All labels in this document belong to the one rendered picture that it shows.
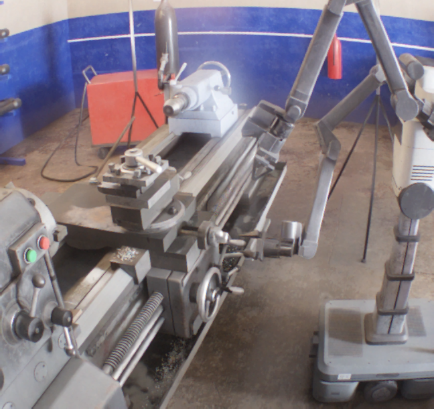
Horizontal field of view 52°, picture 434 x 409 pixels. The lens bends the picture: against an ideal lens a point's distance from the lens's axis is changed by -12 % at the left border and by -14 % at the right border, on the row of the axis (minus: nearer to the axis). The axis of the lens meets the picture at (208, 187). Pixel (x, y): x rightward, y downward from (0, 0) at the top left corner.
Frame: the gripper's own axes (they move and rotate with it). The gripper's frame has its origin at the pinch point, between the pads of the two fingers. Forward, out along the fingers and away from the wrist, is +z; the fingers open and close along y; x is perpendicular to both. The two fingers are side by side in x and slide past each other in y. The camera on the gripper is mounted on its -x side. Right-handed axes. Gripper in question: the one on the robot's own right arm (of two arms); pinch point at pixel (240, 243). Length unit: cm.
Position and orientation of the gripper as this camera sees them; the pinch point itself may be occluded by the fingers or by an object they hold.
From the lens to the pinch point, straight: 180.5
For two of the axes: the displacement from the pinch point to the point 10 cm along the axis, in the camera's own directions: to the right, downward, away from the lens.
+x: -2.7, -3.1, -9.1
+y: 1.8, -9.5, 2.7
